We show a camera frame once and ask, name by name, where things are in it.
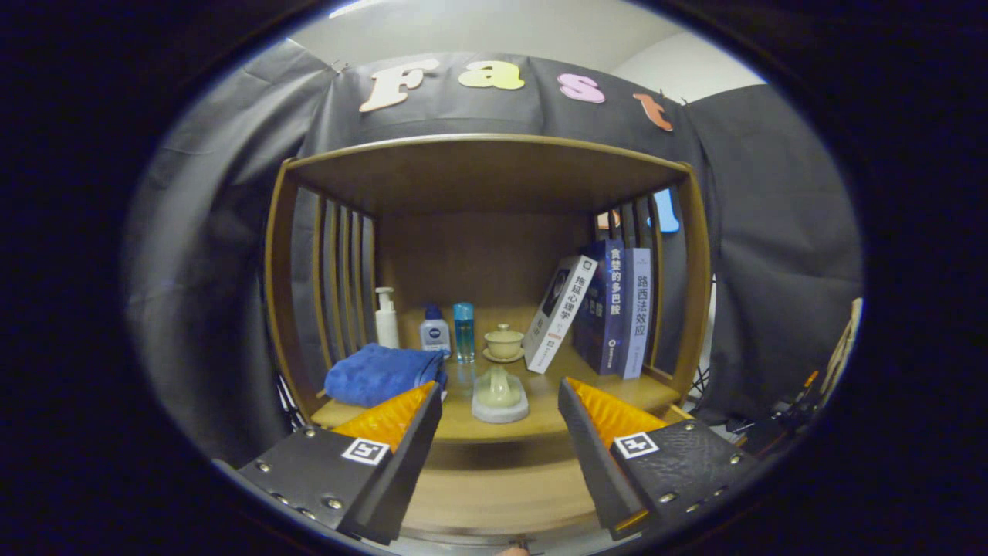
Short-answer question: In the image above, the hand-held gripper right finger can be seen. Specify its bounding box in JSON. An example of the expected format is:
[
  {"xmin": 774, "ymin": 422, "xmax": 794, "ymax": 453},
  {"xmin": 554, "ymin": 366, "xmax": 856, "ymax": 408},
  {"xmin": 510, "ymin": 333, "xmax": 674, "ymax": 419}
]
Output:
[{"xmin": 557, "ymin": 377, "xmax": 765, "ymax": 541}]

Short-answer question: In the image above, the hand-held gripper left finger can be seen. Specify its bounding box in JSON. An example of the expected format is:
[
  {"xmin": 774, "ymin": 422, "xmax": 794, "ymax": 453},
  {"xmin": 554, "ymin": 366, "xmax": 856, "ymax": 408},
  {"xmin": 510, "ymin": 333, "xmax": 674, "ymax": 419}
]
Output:
[{"xmin": 215, "ymin": 381, "xmax": 444, "ymax": 545}]

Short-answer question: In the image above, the wooden drawer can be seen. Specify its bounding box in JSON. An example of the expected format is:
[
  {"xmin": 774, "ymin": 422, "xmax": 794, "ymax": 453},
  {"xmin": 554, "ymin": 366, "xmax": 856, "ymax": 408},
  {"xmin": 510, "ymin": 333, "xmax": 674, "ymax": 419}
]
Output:
[{"xmin": 398, "ymin": 403, "xmax": 695, "ymax": 541}]

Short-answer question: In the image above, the wooden countertop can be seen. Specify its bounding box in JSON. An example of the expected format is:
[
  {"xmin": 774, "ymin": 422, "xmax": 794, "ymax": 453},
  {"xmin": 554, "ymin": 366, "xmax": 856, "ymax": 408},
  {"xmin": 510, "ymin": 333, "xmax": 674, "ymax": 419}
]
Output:
[{"xmin": 309, "ymin": 344, "xmax": 684, "ymax": 445}]

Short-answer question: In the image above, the wooden cabinet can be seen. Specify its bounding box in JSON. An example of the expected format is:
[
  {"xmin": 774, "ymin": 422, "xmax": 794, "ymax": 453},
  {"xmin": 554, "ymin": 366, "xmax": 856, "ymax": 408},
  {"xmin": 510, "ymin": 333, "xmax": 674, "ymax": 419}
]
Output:
[{"xmin": 264, "ymin": 133, "xmax": 712, "ymax": 541}]

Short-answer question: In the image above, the blue folded towel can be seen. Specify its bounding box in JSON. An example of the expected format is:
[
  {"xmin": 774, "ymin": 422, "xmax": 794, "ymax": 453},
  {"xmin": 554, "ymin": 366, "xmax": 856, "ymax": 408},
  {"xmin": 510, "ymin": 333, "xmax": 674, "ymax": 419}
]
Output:
[{"xmin": 324, "ymin": 343, "xmax": 448, "ymax": 409}]

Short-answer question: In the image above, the white bottle with blue cap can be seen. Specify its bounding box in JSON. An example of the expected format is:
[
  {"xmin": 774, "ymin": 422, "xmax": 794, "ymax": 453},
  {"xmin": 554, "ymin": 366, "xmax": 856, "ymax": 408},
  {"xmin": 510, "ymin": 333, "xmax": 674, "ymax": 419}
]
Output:
[{"xmin": 419, "ymin": 303, "xmax": 452, "ymax": 356}]

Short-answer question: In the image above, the clear blue bottle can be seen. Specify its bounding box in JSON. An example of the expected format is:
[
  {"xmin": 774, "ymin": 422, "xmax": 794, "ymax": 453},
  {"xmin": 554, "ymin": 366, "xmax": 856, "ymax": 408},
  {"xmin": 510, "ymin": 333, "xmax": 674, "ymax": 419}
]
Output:
[{"xmin": 453, "ymin": 302, "xmax": 475, "ymax": 365}]

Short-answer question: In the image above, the white pump bottle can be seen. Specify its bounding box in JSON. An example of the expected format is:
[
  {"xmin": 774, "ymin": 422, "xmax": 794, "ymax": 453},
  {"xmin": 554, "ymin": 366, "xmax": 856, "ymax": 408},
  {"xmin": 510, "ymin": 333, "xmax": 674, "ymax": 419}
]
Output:
[{"xmin": 374, "ymin": 287, "xmax": 401, "ymax": 350}]

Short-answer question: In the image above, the beige lidded teacup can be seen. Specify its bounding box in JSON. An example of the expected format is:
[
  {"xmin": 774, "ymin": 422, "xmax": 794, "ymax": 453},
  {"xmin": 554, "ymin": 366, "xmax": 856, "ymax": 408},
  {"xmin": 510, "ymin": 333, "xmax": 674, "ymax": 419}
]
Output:
[{"xmin": 482, "ymin": 324, "xmax": 526, "ymax": 364}]

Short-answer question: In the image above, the white book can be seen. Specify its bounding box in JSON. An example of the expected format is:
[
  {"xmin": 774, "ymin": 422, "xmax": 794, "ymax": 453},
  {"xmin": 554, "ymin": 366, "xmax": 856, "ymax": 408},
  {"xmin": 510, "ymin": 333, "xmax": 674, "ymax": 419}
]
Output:
[{"xmin": 523, "ymin": 256, "xmax": 599, "ymax": 375}]

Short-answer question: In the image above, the dark blue book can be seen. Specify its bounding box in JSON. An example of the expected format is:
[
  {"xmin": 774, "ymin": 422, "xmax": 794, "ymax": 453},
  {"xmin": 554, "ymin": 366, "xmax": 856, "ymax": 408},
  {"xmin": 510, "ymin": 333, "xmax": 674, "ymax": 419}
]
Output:
[{"xmin": 571, "ymin": 239, "xmax": 628, "ymax": 377}]

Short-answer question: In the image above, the pale lilac book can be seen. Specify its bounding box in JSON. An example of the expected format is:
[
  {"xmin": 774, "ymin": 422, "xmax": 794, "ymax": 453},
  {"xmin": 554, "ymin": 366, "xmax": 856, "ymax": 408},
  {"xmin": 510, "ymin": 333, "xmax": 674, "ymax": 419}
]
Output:
[{"xmin": 620, "ymin": 247, "xmax": 652, "ymax": 380}]

